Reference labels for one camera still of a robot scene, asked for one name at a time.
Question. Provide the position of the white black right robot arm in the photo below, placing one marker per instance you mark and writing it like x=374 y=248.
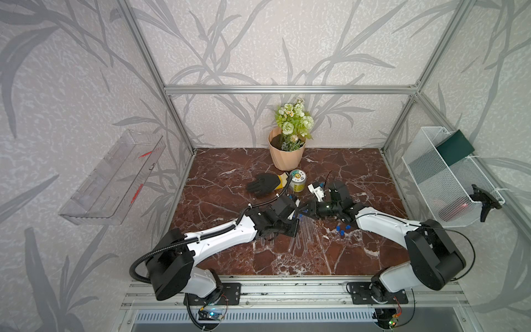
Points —
x=434 y=259

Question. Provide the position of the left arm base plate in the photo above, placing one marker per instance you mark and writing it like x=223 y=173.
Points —
x=228 y=294

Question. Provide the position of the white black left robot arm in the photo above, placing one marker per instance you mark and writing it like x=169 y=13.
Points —
x=173 y=267

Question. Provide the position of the green yellow labelled round tin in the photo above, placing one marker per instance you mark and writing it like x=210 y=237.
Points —
x=298 y=181

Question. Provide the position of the green white artificial flowers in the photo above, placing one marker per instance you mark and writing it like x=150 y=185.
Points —
x=295 y=124

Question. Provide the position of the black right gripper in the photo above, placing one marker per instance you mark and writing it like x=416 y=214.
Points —
x=316 y=207

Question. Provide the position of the aluminium frame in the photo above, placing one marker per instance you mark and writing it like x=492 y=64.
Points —
x=476 y=80

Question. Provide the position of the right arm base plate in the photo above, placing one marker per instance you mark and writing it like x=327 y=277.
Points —
x=370 y=293

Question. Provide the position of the clear plastic wall shelf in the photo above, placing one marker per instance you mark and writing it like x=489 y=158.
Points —
x=109 y=192

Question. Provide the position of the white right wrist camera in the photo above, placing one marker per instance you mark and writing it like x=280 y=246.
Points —
x=317 y=190

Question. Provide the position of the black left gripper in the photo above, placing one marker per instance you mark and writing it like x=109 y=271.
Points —
x=294 y=223

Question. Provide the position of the black work glove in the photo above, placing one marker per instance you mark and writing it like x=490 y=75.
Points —
x=266 y=183

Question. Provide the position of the beige ribbed flower pot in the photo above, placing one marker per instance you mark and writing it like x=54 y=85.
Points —
x=282 y=160

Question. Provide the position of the white wire mesh basket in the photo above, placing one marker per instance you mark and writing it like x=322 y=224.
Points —
x=446 y=189

